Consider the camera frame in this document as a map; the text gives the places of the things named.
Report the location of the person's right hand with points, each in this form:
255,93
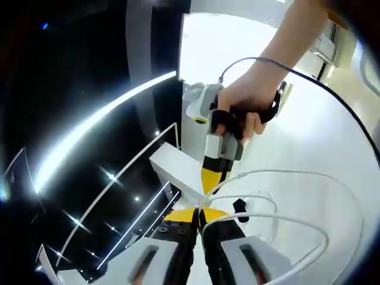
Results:
252,95

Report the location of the curved ceiling light strip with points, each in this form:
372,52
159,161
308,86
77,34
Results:
104,112

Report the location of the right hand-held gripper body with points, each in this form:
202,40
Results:
205,101

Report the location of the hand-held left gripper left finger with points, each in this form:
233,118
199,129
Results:
175,237

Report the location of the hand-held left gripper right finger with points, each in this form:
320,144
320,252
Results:
225,255

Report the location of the white desktop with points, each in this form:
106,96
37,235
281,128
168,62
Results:
311,142

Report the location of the white square pillar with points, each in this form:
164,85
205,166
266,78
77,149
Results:
175,166

